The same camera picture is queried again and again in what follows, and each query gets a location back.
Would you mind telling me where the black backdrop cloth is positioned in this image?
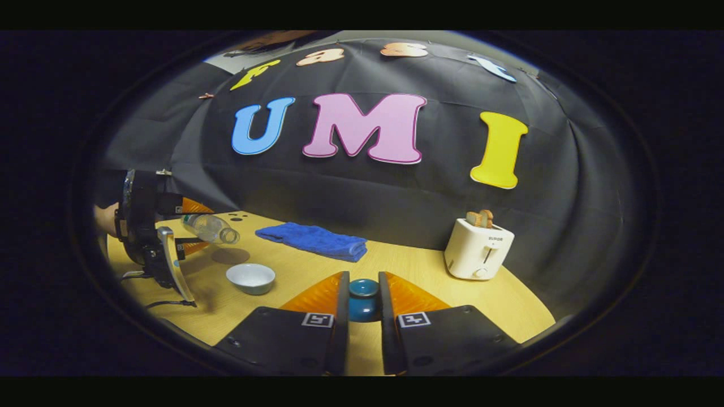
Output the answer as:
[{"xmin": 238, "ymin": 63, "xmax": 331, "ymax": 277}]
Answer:
[{"xmin": 99, "ymin": 37, "xmax": 645, "ymax": 317}]

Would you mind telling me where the blue folded towel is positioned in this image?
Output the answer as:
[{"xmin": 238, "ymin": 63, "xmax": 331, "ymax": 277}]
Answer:
[{"xmin": 255, "ymin": 222, "xmax": 368, "ymax": 263}]

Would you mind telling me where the clear plastic water bottle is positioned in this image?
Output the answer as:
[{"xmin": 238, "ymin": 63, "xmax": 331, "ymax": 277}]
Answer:
[{"xmin": 181, "ymin": 214, "xmax": 241, "ymax": 245}]

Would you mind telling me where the white teacup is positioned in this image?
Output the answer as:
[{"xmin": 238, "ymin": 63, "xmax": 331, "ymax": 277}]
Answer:
[{"xmin": 226, "ymin": 263, "xmax": 277, "ymax": 296}]

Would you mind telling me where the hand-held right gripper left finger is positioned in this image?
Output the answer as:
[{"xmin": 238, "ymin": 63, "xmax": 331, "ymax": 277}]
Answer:
[{"xmin": 212, "ymin": 271, "xmax": 350, "ymax": 376}]

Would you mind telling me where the white toaster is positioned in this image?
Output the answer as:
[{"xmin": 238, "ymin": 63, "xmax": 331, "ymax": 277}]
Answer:
[{"xmin": 444, "ymin": 218, "xmax": 515, "ymax": 282}]

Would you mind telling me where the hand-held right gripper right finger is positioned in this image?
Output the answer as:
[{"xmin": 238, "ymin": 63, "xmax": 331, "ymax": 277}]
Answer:
[{"xmin": 378, "ymin": 271, "xmax": 520, "ymax": 376}]

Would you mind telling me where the blue teacup lid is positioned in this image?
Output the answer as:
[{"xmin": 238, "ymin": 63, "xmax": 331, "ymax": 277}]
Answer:
[{"xmin": 348, "ymin": 279, "xmax": 381, "ymax": 323}]

